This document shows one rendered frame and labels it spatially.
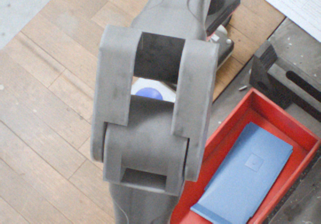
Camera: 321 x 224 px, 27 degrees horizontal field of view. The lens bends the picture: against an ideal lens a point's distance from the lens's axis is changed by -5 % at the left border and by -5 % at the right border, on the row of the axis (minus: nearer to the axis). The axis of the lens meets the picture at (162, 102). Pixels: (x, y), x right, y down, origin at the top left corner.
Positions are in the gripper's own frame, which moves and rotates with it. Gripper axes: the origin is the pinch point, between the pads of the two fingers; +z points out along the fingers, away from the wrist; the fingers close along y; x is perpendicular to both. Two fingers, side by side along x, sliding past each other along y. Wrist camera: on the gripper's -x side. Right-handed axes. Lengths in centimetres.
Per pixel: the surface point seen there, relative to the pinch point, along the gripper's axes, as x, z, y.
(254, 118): 11.9, 6.3, 3.3
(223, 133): 10.4, 3.8, 8.5
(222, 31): 0.8, 4.5, -3.7
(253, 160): 15.6, 5.8, 8.3
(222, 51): 2.9, 3.9, -0.9
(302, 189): 23.5, 6.8, 7.2
